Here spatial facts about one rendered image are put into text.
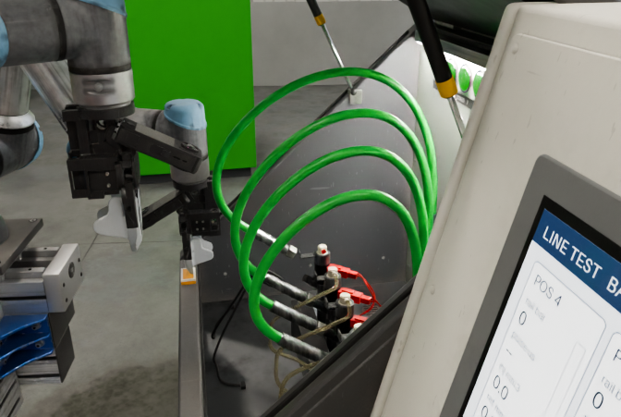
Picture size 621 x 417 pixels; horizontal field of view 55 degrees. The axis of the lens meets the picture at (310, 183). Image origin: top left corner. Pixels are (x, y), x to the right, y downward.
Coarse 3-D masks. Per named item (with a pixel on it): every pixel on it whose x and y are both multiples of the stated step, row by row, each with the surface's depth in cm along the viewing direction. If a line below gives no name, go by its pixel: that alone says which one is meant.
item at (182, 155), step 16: (128, 128) 75; (144, 128) 79; (128, 144) 76; (144, 144) 76; (160, 144) 77; (176, 144) 78; (192, 144) 81; (160, 160) 77; (176, 160) 78; (192, 160) 78
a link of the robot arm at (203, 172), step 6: (204, 162) 114; (174, 168) 114; (204, 168) 115; (174, 174) 114; (180, 174) 113; (186, 174) 113; (192, 174) 113; (198, 174) 114; (204, 174) 115; (180, 180) 114; (186, 180) 113; (192, 180) 114; (198, 180) 114
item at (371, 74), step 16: (304, 80) 92; (384, 80) 94; (272, 96) 92; (256, 112) 92; (416, 112) 97; (240, 128) 92; (224, 144) 93; (432, 144) 100; (224, 160) 94; (432, 160) 101; (432, 176) 102; (432, 192) 103; (224, 208) 97; (240, 224) 98
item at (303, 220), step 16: (352, 192) 74; (368, 192) 74; (320, 208) 73; (400, 208) 75; (304, 224) 73; (288, 240) 74; (416, 240) 78; (272, 256) 74; (416, 256) 78; (256, 272) 75; (416, 272) 79; (256, 288) 75; (256, 304) 76; (256, 320) 77; (272, 336) 79; (288, 336) 80; (304, 352) 80; (320, 352) 81
